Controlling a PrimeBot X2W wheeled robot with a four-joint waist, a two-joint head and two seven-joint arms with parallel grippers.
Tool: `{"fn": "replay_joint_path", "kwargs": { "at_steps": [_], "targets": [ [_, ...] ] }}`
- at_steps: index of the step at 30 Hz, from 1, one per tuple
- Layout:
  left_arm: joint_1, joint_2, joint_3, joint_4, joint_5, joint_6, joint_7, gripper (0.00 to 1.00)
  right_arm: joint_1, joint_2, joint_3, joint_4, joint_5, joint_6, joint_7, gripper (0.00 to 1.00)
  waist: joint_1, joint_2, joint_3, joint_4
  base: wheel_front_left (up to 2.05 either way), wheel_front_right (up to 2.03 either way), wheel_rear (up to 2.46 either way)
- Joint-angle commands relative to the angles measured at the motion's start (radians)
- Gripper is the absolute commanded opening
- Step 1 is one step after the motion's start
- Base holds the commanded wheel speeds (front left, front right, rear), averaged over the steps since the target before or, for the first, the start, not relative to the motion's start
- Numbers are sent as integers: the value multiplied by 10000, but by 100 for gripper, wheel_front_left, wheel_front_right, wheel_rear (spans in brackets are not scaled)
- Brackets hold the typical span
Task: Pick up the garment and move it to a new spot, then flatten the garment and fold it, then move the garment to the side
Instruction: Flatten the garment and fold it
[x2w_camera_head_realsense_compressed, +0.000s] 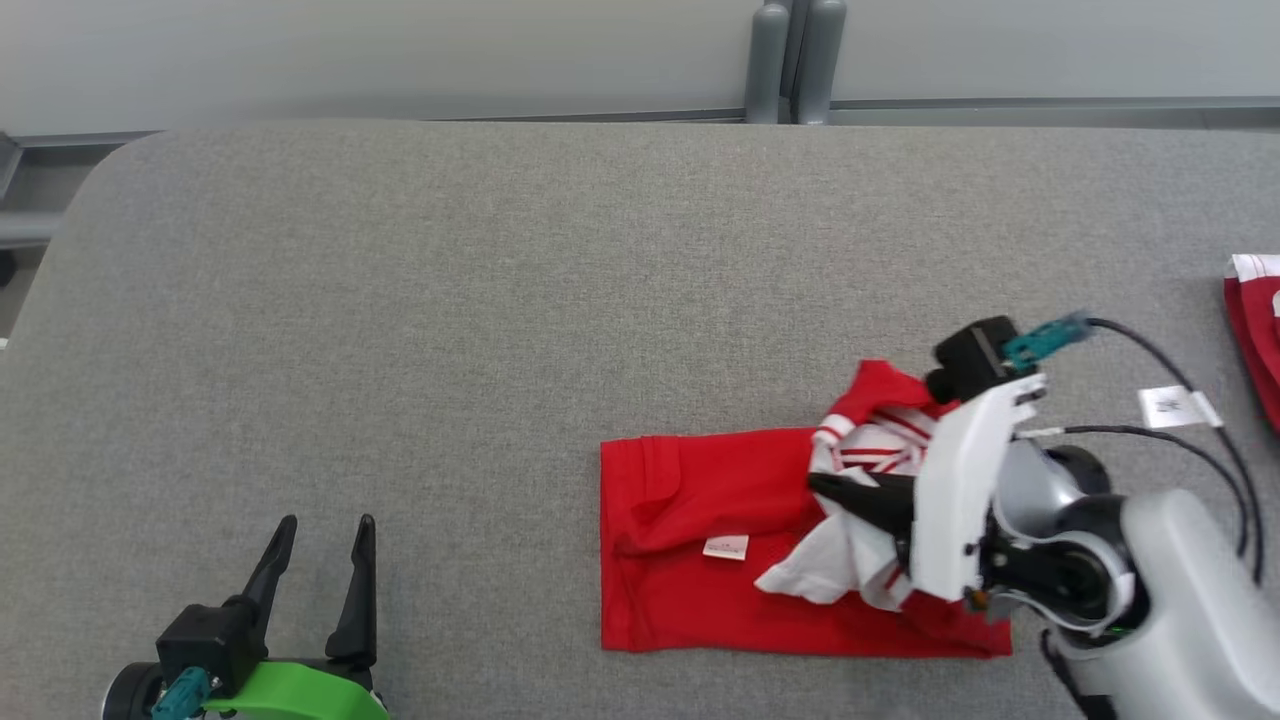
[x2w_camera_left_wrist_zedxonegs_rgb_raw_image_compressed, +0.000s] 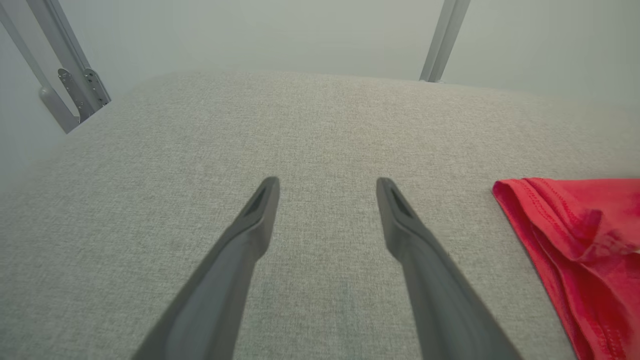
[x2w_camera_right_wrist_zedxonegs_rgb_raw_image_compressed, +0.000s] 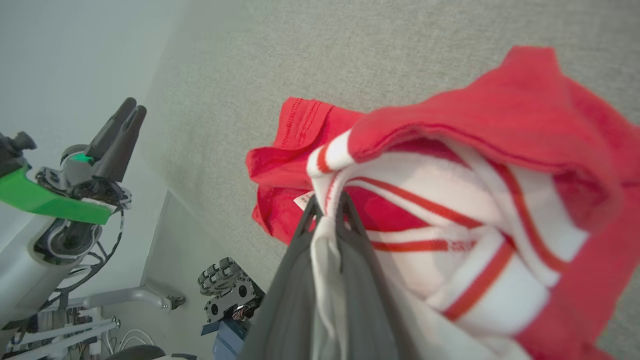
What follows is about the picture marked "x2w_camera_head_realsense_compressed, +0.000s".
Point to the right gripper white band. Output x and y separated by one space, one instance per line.
955 500

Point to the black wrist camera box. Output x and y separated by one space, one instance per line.
970 355
205 640

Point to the grey fabric sofa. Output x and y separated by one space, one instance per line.
400 300

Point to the red shorts with white bands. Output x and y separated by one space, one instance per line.
1255 320

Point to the red jersey with white sleeves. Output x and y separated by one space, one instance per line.
700 500

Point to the grey wall base rail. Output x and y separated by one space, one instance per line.
600 116
1050 110

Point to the grey vertical partition frame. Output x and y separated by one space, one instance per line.
794 40

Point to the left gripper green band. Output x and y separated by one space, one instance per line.
300 695

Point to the grey round-capped post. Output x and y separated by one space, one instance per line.
767 65
822 60

